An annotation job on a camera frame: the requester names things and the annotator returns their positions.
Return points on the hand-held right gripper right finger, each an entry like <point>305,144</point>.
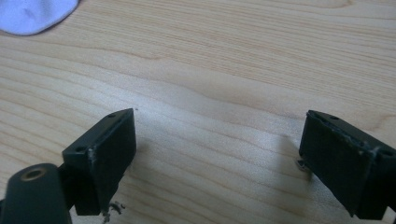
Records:
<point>345,161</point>

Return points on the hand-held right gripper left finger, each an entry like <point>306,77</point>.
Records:
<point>102,155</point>

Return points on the light blue cloth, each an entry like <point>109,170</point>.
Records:
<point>32,14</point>

